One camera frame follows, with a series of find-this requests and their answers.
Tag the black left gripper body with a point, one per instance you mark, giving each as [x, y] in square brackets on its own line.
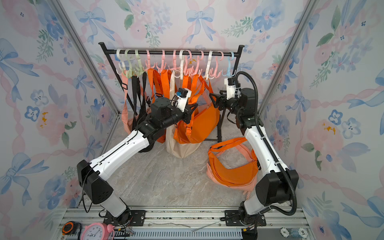
[184, 117]

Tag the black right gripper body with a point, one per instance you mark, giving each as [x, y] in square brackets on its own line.
[232, 106]

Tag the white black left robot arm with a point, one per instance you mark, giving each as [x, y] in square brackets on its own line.
[93, 176]

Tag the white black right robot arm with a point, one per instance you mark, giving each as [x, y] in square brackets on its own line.
[276, 190]

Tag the beige crossbody bag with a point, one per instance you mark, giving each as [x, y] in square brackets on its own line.
[172, 146]

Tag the black crossbody bag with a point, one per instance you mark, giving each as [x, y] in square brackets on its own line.
[139, 102]

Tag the white hook leftmost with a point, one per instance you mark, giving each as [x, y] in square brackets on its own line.
[122, 65]

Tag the black clothes rack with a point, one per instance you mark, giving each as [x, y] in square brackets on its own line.
[109, 52]

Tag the pink alarm clock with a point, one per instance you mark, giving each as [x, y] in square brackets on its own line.
[98, 231]

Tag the white poker chips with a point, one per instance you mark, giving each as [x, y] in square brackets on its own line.
[295, 233]

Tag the orange black tape measure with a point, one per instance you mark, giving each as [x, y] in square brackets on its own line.
[71, 228]

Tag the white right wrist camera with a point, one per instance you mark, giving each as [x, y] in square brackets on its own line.
[233, 88]

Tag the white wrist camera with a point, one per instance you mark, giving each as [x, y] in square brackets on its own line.
[233, 88]
[182, 96]

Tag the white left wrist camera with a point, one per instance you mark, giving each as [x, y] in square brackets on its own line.
[182, 96]

